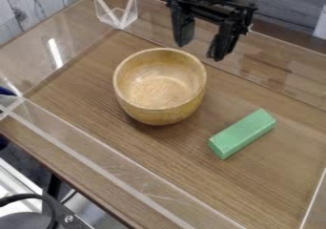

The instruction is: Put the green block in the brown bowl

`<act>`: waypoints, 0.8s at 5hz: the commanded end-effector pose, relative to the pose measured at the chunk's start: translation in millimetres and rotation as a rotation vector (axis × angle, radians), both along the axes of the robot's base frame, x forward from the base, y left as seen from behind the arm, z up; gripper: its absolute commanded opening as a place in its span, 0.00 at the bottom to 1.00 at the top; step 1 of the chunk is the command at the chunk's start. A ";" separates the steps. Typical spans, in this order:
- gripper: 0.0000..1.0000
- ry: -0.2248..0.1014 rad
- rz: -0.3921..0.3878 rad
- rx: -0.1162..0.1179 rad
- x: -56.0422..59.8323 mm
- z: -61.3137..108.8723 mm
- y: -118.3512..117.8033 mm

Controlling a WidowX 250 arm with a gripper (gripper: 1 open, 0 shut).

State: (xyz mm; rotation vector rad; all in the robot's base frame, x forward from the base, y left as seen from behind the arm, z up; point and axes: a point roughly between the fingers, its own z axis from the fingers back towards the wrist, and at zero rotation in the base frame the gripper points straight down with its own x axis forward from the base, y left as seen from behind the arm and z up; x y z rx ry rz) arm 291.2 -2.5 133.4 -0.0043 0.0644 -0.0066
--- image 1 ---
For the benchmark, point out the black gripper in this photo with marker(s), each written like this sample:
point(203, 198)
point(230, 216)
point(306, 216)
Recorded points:
point(232, 14)

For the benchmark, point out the green rectangular block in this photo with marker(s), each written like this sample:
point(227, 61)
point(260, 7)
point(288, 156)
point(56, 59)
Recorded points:
point(242, 133)

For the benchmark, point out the brown wooden bowl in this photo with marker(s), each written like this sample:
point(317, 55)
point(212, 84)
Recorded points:
point(159, 85)

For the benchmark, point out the blue object at left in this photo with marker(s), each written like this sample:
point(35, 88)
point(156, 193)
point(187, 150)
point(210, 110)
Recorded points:
point(5, 91)

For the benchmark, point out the black table leg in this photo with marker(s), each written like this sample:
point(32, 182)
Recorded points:
point(53, 186)

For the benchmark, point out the clear acrylic corner bracket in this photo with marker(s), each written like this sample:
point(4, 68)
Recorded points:
point(116, 17)

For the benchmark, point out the clear acrylic tray wall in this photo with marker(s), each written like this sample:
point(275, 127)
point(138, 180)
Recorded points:
point(155, 176)

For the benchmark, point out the black metal bracket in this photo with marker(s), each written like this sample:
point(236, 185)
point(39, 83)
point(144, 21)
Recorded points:
point(67, 220)

